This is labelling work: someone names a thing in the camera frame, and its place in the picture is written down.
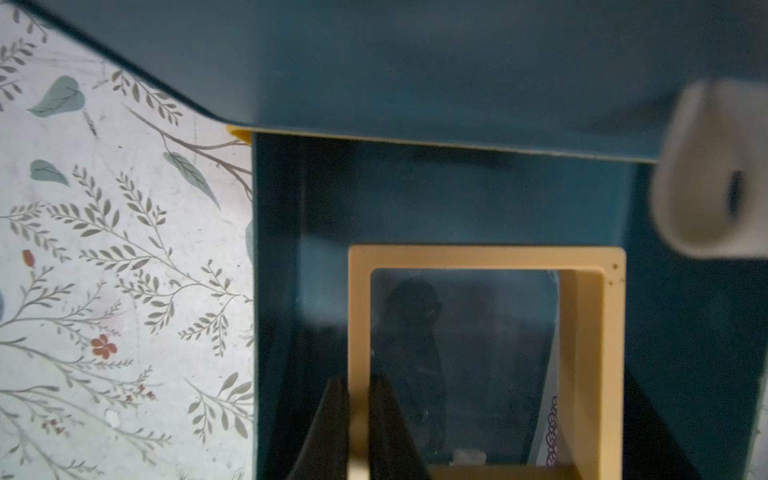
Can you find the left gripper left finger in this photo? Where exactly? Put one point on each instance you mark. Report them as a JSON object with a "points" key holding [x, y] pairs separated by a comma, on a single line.
{"points": [[324, 453]]}

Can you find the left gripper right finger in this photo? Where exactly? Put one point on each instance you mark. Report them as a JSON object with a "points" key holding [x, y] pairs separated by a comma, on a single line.
{"points": [[392, 452]]}

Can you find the large yellow wooden brooch box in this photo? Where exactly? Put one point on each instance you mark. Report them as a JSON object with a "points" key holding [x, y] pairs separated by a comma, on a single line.
{"points": [[591, 358]]}

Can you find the teal three-drawer cabinet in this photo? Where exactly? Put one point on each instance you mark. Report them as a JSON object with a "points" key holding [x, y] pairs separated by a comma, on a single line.
{"points": [[468, 122]]}

